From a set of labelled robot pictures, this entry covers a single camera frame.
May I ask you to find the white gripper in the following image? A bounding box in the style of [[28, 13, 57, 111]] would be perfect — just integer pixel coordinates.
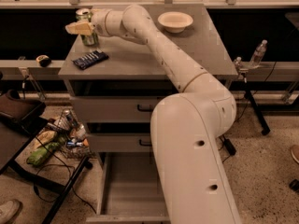
[[65, 8, 109, 37]]

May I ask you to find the green soda can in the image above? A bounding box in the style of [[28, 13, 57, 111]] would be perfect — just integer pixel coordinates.
[[76, 8, 98, 46]]

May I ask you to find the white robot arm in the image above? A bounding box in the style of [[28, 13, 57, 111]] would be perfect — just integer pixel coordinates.
[[65, 4, 241, 224]]

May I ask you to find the grey drawer cabinet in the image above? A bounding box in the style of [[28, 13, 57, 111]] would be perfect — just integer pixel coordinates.
[[57, 3, 239, 161]]

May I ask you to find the top grey drawer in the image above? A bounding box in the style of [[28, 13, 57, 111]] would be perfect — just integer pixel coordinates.
[[70, 80, 229, 123]]

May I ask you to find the bottom grey drawer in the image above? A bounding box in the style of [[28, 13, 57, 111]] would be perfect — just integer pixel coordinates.
[[86, 152, 170, 224]]

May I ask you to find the dark blue snack bar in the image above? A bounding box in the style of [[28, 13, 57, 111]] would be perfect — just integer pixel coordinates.
[[73, 50, 108, 70]]

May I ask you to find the black tape measure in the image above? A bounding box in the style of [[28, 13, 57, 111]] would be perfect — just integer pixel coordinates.
[[36, 55, 51, 67]]

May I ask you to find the white bowl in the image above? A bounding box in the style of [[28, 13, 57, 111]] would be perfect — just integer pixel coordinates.
[[158, 11, 193, 34]]

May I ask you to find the black side table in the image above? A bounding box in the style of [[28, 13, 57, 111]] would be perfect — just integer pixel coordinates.
[[0, 90, 93, 224]]

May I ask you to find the green snack bag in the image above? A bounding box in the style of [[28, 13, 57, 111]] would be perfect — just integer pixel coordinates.
[[26, 135, 66, 167]]

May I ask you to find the clear plastic water bottle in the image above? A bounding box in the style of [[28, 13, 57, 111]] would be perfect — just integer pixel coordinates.
[[249, 40, 267, 69]]

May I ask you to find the black tripod stand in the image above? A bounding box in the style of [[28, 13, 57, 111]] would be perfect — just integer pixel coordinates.
[[234, 57, 270, 135]]

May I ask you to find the white shoe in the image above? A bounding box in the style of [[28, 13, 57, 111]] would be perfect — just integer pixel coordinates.
[[0, 199, 21, 224]]

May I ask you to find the brown shoe at right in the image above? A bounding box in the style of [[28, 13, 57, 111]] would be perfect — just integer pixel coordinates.
[[291, 145, 299, 164]]

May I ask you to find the wire basket of items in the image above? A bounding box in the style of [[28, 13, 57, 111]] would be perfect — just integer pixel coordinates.
[[47, 108, 94, 159]]

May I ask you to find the black cable on floor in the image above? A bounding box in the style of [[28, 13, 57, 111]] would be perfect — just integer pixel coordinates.
[[21, 75, 97, 215]]

